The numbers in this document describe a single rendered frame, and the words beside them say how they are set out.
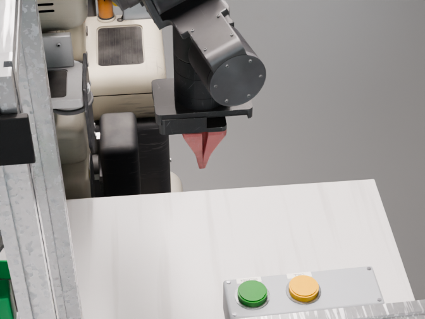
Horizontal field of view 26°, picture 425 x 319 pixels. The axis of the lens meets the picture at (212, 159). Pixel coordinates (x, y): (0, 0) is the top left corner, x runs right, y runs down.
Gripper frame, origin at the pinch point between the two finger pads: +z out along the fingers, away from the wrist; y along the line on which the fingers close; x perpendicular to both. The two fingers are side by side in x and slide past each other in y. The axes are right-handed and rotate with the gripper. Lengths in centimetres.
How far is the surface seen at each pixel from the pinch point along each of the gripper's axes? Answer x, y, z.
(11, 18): -37, -14, -42
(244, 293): 2.3, 5.9, 25.9
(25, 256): -42, -15, -29
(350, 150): 140, 63, 120
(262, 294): 1.8, 8.2, 25.9
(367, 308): -1.3, 21.9, 27.0
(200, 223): 27.4, 2.8, 36.7
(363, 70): 182, 78, 119
